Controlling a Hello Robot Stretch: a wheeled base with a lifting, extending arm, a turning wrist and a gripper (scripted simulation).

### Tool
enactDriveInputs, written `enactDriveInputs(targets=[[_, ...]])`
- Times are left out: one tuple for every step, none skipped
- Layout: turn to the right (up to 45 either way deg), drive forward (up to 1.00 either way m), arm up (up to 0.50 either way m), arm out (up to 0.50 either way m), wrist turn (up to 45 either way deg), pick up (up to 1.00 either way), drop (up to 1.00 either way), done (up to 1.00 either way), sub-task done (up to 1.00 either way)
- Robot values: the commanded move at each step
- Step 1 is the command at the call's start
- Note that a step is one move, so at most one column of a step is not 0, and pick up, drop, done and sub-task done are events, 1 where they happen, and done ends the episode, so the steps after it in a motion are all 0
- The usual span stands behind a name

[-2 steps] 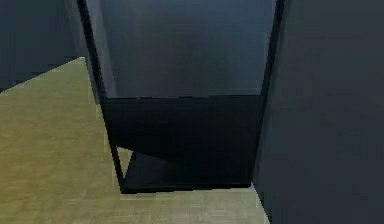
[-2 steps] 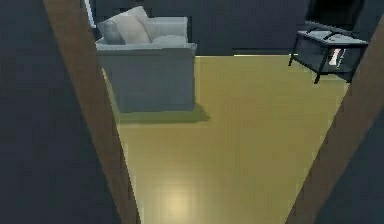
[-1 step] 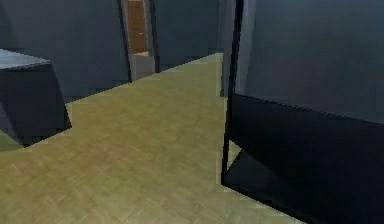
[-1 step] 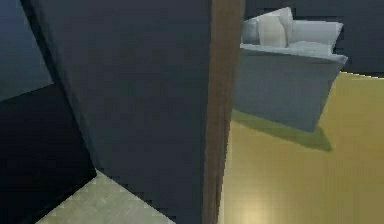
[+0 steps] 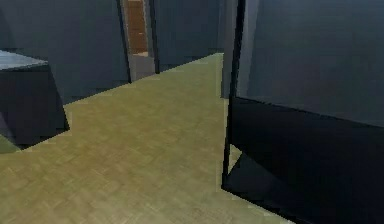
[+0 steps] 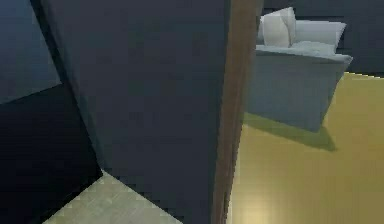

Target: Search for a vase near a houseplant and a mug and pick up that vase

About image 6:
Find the pale blue bed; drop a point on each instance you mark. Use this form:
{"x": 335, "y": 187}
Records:
{"x": 290, "y": 90}

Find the white flat pillow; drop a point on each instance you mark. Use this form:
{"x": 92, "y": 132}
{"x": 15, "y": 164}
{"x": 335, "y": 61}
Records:
{"x": 318, "y": 31}

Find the white upright pillow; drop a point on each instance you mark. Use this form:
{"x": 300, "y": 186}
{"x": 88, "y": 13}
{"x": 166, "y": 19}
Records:
{"x": 278, "y": 30}

